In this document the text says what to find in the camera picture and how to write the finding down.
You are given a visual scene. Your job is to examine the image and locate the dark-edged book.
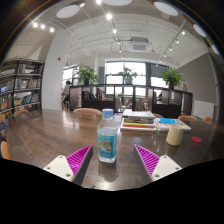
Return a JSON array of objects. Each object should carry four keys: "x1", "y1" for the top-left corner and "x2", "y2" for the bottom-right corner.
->
[{"x1": 123, "y1": 118, "x2": 156, "y2": 124}]

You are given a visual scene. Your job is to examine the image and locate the clear blue-capped water bottle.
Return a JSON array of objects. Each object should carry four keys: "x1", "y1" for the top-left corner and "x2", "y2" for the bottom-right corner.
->
[{"x1": 96, "y1": 108, "x2": 118, "y2": 164}]

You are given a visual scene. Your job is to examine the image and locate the cream cup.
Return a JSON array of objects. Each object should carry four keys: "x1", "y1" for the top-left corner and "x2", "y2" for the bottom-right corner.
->
[{"x1": 165, "y1": 124, "x2": 185, "y2": 147}]

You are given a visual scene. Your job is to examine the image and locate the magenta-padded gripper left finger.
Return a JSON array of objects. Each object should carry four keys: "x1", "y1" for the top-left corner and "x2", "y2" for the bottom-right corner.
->
[{"x1": 43, "y1": 144, "x2": 94, "y2": 186}]

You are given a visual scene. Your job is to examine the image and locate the round ceiling panel lights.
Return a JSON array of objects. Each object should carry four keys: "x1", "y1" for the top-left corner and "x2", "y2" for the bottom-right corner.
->
[{"x1": 56, "y1": 0, "x2": 220, "y2": 55}]

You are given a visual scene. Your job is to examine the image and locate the orange chairs group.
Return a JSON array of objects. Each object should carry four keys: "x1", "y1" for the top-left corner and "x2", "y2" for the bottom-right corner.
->
[{"x1": 0, "y1": 107, "x2": 214, "y2": 161}]

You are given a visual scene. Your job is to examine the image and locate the red and white book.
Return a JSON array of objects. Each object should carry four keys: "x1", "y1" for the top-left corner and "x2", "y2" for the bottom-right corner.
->
[{"x1": 120, "y1": 125, "x2": 158, "y2": 132}]

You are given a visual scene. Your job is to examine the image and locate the ceiling spot lights group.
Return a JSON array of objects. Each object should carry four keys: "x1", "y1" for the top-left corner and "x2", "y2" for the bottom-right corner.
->
[{"x1": 31, "y1": 0, "x2": 187, "y2": 58}]

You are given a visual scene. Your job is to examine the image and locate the white grey-covered book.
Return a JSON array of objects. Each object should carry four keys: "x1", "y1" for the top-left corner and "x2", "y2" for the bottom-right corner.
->
[{"x1": 121, "y1": 109, "x2": 156, "y2": 120}]

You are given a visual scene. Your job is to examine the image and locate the flat round red coaster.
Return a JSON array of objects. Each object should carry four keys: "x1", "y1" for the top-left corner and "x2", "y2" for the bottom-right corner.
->
[{"x1": 191, "y1": 135, "x2": 203, "y2": 144}]

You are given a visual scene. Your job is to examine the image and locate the green potted plant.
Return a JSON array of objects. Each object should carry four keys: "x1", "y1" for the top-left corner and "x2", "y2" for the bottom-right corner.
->
[
  {"x1": 77, "y1": 63, "x2": 100, "y2": 86},
  {"x1": 117, "y1": 67, "x2": 138, "y2": 85},
  {"x1": 159, "y1": 67, "x2": 185, "y2": 90}
]

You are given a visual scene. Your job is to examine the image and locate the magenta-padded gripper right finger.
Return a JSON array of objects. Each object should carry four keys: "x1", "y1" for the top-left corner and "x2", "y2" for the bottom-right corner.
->
[{"x1": 133, "y1": 143, "x2": 183, "y2": 185}]

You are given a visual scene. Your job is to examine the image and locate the blue-covered white book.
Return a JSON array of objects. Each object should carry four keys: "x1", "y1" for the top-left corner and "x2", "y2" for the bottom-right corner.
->
[{"x1": 154, "y1": 117, "x2": 192, "y2": 132}]

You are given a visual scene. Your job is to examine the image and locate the person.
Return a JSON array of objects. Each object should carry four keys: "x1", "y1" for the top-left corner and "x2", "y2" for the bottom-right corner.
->
[{"x1": 61, "y1": 80, "x2": 72, "y2": 103}]

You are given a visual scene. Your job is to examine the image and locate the tall dark bookshelf unit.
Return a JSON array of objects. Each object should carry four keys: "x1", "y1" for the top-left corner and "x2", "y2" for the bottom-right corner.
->
[{"x1": 0, "y1": 58, "x2": 45, "y2": 133}]

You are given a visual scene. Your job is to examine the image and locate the ceiling air conditioner unit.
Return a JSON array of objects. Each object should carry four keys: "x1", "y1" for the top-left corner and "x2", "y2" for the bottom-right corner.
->
[{"x1": 129, "y1": 36, "x2": 150, "y2": 53}]

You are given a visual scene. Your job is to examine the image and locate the white wall radiator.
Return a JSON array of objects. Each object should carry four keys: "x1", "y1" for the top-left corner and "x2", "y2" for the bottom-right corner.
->
[{"x1": 192, "y1": 99, "x2": 216, "y2": 120}]

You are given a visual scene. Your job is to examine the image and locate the yellow-edged book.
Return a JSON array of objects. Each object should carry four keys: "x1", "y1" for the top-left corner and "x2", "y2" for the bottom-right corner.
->
[{"x1": 121, "y1": 121, "x2": 157, "y2": 128}]

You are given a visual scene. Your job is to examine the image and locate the low dark shelf unit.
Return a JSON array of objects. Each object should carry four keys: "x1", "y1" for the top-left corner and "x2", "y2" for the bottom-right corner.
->
[{"x1": 68, "y1": 83, "x2": 194, "y2": 120}]

